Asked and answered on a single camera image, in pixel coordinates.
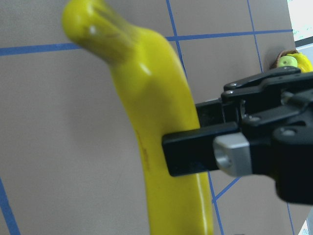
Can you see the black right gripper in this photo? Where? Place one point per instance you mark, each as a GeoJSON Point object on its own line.
{"type": "Point", "coordinates": [276, 117]}

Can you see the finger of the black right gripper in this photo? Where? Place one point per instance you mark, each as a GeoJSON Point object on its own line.
{"type": "Point", "coordinates": [220, 146]}

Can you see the brown wicker basket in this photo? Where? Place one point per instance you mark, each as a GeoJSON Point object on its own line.
{"type": "Point", "coordinates": [285, 58]}

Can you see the yellow bell pepper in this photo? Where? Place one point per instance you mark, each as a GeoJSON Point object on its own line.
{"type": "Point", "coordinates": [298, 60]}

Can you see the brown paper table mat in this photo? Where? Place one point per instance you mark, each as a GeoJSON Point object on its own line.
{"type": "Point", "coordinates": [69, 161]}

